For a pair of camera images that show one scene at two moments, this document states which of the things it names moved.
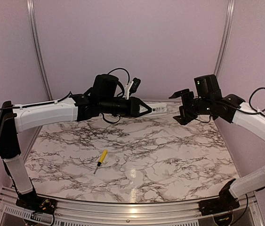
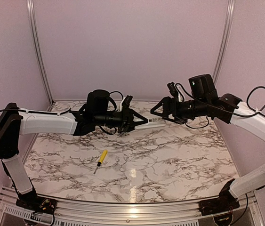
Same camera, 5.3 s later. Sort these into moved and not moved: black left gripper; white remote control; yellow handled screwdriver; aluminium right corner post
Moved: white remote control; black left gripper
Not moved: yellow handled screwdriver; aluminium right corner post
